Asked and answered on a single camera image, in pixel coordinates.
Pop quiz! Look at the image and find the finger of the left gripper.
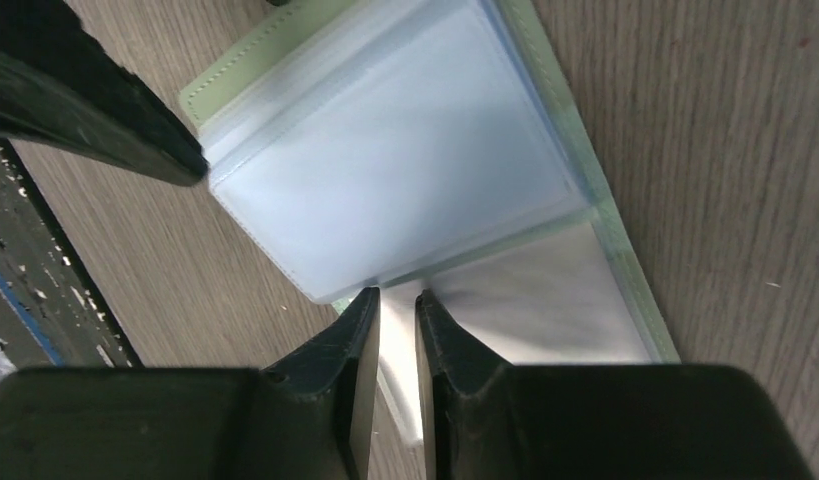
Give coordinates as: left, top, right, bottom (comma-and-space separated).
0, 1, 208, 186

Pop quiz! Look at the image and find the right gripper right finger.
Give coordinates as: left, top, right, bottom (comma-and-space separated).
415, 290, 812, 479

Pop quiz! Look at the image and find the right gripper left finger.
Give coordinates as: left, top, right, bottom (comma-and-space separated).
0, 288, 380, 479

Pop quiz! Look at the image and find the green card holder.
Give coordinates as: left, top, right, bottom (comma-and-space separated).
180, 1, 678, 446

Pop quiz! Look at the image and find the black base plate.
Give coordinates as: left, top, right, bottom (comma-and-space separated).
0, 139, 142, 371

